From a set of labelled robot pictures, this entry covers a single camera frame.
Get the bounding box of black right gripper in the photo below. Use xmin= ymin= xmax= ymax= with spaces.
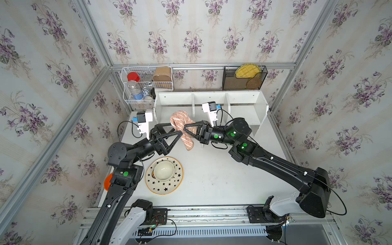
xmin=183 ymin=120 xmax=238 ymax=149

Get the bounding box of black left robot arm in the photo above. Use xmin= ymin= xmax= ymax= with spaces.
xmin=81 ymin=123 xmax=183 ymax=245

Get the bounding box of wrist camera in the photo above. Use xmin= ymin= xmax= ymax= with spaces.
xmin=202 ymin=101 xmax=221 ymax=126
xmin=132 ymin=110 xmax=154 ymax=139

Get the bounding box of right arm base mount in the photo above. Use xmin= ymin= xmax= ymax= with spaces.
xmin=246 ymin=196 xmax=287 ymax=226

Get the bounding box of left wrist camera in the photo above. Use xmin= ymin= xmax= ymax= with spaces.
xmin=132 ymin=110 xmax=154 ymax=139

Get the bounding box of clear plastic bottle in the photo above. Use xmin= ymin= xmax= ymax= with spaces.
xmin=127 ymin=80 xmax=144 ymax=101

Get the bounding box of brown cardboard box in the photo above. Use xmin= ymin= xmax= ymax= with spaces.
xmin=152 ymin=67 xmax=172 ymax=82

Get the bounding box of yellow woven mat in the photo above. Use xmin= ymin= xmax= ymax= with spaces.
xmin=234 ymin=63 xmax=261 ymax=78

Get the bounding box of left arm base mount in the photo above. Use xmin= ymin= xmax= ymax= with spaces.
xmin=124 ymin=199 xmax=168 ymax=227

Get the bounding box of orange round object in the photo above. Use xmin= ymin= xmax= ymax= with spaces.
xmin=103 ymin=173 xmax=113 ymax=191

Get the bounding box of aluminium mounting rail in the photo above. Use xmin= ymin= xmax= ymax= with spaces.
xmin=80 ymin=203 xmax=336 ymax=229

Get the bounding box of white wooden bookshelf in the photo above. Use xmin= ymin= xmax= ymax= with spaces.
xmin=154 ymin=90 xmax=268 ymax=137

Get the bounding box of star patterned plate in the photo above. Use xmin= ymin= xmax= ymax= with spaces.
xmin=145 ymin=157 xmax=184 ymax=195

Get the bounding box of white wire basket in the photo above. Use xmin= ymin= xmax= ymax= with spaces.
xmin=120 ymin=65 xmax=174 ymax=105

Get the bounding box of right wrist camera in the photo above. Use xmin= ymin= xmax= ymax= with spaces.
xmin=202 ymin=101 xmax=221 ymax=126

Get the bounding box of white ceramic bowl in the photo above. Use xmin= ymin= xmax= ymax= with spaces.
xmin=153 ymin=161 xmax=175 ymax=181

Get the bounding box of round brown coaster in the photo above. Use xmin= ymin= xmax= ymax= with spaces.
xmin=246 ymin=77 xmax=262 ymax=90

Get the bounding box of brown striped cloth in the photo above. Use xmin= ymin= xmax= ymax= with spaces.
xmin=170 ymin=110 xmax=195 ymax=151

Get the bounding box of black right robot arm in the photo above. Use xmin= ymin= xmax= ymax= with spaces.
xmin=184 ymin=117 xmax=331 ymax=221

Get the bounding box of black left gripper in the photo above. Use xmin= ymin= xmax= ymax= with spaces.
xmin=128 ymin=125 xmax=182 ymax=167

